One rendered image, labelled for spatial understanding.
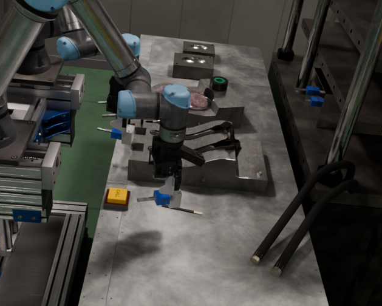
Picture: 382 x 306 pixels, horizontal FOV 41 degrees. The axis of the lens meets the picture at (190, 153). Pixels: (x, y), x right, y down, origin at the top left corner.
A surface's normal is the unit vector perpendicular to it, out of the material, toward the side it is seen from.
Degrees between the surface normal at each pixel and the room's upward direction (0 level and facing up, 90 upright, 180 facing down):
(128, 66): 78
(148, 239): 0
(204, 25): 90
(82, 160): 0
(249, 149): 0
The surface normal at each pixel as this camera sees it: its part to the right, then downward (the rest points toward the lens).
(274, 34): 0.02, 0.57
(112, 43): 0.40, 0.39
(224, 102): 0.12, -0.82
